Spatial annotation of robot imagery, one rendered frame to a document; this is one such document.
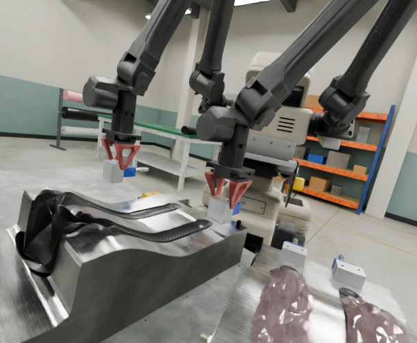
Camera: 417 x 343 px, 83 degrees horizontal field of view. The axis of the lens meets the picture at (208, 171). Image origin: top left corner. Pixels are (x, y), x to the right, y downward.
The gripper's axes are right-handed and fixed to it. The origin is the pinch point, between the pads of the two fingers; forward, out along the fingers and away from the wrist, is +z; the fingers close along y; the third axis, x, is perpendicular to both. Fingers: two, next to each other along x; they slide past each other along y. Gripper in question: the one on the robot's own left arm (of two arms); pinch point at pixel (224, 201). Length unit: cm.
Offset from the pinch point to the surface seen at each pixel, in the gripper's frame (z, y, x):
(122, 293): 6.1, 6.7, -30.0
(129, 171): -1.4, -26.8, -9.6
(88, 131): 49, -551, 200
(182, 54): -214, -598, 501
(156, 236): 4.6, -1.3, -18.5
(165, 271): 5.8, 6.8, -22.7
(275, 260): 7.9, 15.5, 0.3
